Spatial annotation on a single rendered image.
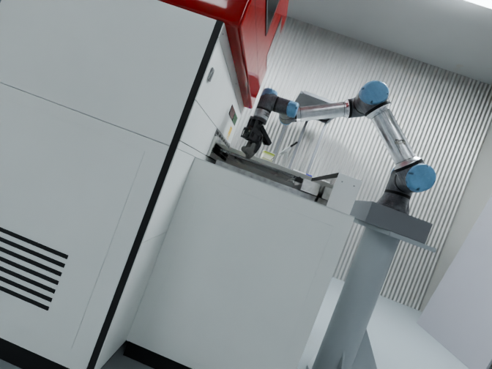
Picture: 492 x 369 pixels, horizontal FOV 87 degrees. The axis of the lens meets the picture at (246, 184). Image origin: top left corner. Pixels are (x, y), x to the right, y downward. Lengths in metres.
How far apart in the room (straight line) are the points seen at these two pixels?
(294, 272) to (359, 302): 0.51
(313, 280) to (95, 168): 0.82
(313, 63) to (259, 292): 3.49
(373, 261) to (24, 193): 1.39
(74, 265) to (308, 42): 3.86
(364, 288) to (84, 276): 1.15
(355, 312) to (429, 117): 3.38
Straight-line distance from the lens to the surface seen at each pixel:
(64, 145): 0.98
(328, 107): 1.46
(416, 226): 1.38
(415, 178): 1.31
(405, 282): 4.34
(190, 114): 0.83
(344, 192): 1.07
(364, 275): 1.42
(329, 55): 4.19
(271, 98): 1.33
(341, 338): 1.50
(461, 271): 3.64
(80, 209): 0.94
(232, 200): 0.97
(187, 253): 1.03
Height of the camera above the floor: 0.80
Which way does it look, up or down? 1 degrees down
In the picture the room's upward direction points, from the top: 21 degrees clockwise
